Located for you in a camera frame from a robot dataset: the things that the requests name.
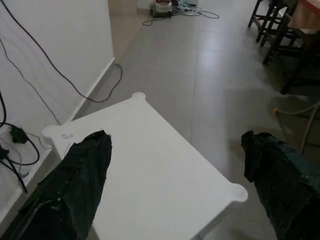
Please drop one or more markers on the dark wooden chair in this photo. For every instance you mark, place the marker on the dark wooden chair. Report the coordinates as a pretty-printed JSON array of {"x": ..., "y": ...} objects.
[
  {"x": 268, "y": 20},
  {"x": 292, "y": 50}
]

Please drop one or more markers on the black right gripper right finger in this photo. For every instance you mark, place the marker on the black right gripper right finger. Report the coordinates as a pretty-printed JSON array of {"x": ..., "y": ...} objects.
[{"x": 282, "y": 185}]

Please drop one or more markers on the white plastic table top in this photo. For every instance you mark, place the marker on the white plastic table top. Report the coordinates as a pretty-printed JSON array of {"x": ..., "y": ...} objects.
[{"x": 155, "y": 162}]

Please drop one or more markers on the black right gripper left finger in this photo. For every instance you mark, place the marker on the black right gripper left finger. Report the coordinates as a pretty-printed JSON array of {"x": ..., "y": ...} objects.
[{"x": 72, "y": 185}]

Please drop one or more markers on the black wall power adapter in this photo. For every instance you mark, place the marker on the black wall power adapter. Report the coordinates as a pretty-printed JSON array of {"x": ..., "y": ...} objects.
[{"x": 17, "y": 135}]

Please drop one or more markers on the wooden dining table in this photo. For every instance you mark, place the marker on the wooden dining table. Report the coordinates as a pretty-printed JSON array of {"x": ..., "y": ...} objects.
[{"x": 306, "y": 17}]

